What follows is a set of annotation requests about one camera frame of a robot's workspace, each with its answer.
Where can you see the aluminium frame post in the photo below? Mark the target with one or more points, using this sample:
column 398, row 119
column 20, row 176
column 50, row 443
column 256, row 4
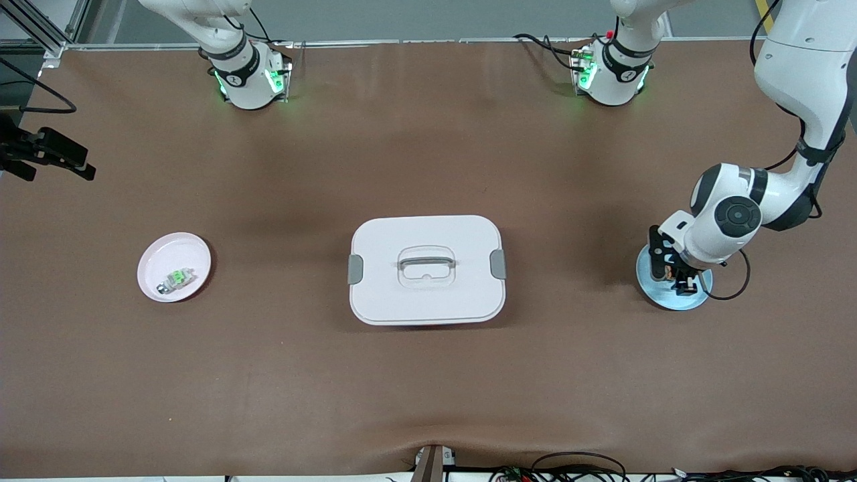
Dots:
column 53, row 49

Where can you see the light blue round plate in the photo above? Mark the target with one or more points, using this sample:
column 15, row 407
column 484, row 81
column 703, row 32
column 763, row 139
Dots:
column 659, row 294

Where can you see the white lidded box grey latches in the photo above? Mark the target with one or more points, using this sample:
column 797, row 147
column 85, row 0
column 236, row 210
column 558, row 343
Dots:
column 428, row 301

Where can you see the pink round plate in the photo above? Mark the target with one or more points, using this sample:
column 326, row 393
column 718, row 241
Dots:
column 181, row 251

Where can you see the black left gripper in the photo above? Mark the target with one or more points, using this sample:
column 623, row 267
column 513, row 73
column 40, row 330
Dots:
column 684, row 276

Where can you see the brown table cover sheet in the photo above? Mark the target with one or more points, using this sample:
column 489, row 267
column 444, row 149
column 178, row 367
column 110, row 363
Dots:
column 428, row 388

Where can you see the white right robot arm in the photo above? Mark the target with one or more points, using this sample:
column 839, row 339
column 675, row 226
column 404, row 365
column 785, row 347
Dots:
column 248, row 80

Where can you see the grey camera stand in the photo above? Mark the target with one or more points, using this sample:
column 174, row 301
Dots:
column 432, row 465

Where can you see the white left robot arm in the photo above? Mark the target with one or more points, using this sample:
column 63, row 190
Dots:
column 730, row 214

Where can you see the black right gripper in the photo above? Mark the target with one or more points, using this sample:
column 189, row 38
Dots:
column 15, row 151

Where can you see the green and white push-button switch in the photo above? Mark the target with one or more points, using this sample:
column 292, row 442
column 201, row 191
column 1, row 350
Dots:
column 177, row 276

